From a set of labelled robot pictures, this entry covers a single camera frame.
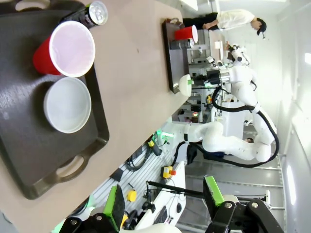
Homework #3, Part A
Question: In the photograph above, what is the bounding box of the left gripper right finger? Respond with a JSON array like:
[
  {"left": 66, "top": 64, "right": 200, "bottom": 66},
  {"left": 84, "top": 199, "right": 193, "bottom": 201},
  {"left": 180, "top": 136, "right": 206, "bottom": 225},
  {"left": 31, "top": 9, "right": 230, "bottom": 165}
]
[{"left": 203, "top": 175, "right": 285, "bottom": 233}]

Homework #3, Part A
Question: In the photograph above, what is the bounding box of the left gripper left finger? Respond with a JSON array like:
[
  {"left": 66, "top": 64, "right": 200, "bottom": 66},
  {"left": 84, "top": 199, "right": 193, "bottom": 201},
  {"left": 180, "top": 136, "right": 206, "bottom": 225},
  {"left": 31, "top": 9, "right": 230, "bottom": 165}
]
[{"left": 62, "top": 184, "right": 126, "bottom": 233}]

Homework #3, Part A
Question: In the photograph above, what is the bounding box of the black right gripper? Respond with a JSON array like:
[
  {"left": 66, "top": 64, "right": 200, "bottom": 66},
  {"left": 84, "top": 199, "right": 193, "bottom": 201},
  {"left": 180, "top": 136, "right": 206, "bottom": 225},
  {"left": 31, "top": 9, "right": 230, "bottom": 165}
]
[{"left": 188, "top": 68, "right": 221, "bottom": 88}]

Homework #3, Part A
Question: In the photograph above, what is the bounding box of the white bowl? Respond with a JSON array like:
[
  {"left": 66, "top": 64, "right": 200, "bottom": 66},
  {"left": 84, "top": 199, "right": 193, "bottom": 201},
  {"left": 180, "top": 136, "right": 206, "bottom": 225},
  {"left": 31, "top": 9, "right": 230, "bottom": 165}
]
[
  {"left": 43, "top": 77, "right": 92, "bottom": 134},
  {"left": 178, "top": 74, "right": 193, "bottom": 97}
]

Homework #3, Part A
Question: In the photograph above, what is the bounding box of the black Pepsi can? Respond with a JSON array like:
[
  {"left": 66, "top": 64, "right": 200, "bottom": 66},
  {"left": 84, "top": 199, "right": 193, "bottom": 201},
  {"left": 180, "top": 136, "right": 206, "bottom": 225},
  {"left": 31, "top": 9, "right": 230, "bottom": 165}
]
[
  {"left": 170, "top": 38, "right": 195, "bottom": 50},
  {"left": 60, "top": 0, "right": 108, "bottom": 32}
]

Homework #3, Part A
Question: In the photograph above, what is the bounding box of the red plastic cup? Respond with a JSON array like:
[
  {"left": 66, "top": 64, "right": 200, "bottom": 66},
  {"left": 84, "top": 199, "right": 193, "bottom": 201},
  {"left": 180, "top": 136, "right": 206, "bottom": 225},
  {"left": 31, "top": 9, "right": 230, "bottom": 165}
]
[
  {"left": 33, "top": 20, "right": 96, "bottom": 79},
  {"left": 174, "top": 24, "right": 199, "bottom": 42}
]

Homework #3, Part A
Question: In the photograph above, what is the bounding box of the brown serving tray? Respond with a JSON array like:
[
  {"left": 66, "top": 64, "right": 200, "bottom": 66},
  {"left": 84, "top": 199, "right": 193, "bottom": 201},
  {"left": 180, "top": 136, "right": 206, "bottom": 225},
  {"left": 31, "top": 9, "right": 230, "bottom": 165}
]
[
  {"left": 161, "top": 18, "right": 193, "bottom": 95},
  {"left": 0, "top": 0, "right": 110, "bottom": 200}
]

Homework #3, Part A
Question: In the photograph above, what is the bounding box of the black rod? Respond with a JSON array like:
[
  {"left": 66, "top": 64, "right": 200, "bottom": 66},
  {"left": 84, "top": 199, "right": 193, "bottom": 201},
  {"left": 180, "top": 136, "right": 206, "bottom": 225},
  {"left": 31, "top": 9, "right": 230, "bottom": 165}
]
[{"left": 145, "top": 180, "right": 205, "bottom": 196}]

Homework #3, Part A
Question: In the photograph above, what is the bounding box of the black keyboard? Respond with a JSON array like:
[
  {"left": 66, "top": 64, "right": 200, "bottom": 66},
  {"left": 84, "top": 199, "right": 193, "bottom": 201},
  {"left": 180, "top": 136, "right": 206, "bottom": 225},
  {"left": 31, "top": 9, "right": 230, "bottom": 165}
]
[{"left": 153, "top": 205, "right": 171, "bottom": 223}]

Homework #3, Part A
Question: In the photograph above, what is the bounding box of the yellow emergency stop box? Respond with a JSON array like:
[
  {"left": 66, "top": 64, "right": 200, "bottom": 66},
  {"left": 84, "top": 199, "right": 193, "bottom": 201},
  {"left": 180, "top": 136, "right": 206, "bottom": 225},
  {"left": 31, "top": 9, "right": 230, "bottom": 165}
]
[{"left": 162, "top": 165, "right": 177, "bottom": 178}]

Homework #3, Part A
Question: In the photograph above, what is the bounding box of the person with black cap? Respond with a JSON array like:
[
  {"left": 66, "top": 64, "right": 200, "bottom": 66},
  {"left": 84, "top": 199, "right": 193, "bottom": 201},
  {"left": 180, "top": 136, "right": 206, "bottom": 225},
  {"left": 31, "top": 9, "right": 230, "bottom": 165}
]
[{"left": 202, "top": 9, "right": 268, "bottom": 37}]

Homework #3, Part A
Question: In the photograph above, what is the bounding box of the yellow black handheld controller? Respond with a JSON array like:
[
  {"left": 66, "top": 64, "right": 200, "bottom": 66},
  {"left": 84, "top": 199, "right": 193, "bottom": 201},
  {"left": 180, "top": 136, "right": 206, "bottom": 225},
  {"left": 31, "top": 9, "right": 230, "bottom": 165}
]
[{"left": 147, "top": 139, "right": 163, "bottom": 156}]

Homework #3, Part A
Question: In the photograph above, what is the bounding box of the black cable bundle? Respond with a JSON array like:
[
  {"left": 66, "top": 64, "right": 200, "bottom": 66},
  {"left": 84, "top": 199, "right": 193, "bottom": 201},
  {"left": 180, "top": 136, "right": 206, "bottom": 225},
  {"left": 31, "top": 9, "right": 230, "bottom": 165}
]
[{"left": 125, "top": 147, "right": 149, "bottom": 172}]

